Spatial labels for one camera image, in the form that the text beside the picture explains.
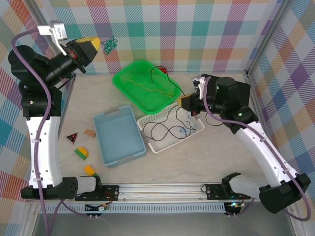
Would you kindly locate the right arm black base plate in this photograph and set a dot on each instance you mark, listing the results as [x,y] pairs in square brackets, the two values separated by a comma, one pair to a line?
[214,191]

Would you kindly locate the small wooden block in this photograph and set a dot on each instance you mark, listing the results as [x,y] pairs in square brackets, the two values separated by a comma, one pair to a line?
[89,132]

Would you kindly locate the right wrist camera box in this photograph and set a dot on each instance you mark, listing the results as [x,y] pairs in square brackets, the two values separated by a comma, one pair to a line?
[200,82]

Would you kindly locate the small wiring connector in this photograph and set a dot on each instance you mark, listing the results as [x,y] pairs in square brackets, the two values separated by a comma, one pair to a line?
[102,208]
[233,206]

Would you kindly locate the white perforated plastic basket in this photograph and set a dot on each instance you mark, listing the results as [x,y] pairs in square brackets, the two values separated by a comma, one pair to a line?
[162,145]

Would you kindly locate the green plastic mesh basket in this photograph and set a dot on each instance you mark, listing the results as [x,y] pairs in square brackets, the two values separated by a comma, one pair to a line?
[137,73]

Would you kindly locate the light blue plastic basket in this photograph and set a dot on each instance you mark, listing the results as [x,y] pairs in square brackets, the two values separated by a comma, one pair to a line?
[120,137]

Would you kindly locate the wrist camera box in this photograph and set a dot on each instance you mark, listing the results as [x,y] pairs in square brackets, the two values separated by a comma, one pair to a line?
[59,30]
[200,82]

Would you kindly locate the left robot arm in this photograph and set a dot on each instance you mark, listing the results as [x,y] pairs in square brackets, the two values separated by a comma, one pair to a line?
[44,152]

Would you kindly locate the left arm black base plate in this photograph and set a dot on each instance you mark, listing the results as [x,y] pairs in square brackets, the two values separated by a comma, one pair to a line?
[110,191]

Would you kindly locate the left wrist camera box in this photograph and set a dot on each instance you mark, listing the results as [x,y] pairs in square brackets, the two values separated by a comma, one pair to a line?
[59,30]

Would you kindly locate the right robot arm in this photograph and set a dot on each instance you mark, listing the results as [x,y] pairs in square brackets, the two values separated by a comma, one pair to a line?
[265,152]

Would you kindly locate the green and yellow toy block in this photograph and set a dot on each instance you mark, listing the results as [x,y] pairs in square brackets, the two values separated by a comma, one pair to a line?
[81,153]

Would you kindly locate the small red object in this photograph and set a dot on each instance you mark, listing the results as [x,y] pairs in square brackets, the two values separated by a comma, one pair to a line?
[163,70]

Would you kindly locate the aluminium mounting rail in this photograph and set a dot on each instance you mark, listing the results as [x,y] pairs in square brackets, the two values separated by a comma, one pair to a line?
[160,193]

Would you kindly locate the black red triangle toy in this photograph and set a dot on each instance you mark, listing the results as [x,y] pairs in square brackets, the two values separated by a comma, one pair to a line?
[72,138]

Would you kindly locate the grey metal shelf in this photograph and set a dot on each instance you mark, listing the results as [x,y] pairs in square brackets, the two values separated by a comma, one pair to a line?
[160,225]

